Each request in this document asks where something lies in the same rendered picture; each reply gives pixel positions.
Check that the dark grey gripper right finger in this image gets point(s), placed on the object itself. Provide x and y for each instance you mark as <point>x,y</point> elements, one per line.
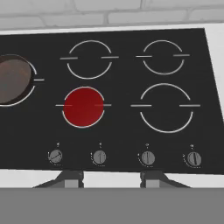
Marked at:
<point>152,176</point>

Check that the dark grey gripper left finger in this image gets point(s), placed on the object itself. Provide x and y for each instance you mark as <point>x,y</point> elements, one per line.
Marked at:
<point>70,176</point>

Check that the grey hob knob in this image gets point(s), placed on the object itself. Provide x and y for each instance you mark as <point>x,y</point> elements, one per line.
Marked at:
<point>194,159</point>
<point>99,157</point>
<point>55,156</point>
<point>148,158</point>

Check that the black glass hob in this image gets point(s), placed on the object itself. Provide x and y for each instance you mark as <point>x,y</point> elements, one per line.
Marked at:
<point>122,78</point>

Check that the dark brown frying pan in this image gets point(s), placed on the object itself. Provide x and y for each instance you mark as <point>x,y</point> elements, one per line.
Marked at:
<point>11,78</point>

